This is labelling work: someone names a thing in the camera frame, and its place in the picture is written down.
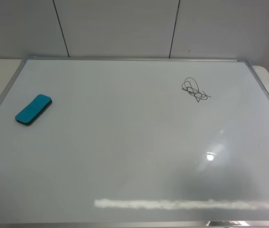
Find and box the white aluminium-framed whiteboard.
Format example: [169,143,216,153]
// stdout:
[0,57,269,228]

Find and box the black marker scribble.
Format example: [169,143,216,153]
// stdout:
[181,77,211,103]

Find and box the teal whiteboard eraser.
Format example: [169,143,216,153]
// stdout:
[15,94,52,126]

